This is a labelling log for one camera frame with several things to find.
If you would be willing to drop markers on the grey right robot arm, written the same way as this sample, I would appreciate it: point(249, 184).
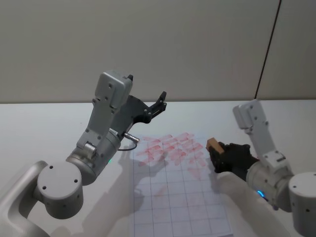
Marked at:
point(266, 153)

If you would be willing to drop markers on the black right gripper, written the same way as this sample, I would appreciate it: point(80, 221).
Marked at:
point(238, 158)

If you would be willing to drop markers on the small brown wooden block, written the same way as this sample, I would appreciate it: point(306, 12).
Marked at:
point(213, 143)

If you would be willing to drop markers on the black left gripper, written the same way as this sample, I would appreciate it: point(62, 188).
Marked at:
point(134, 108)

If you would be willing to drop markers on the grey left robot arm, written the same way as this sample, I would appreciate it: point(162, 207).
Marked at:
point(59, 182)

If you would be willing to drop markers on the white gridded sheet red marks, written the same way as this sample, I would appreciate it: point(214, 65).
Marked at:
point(177, 192)

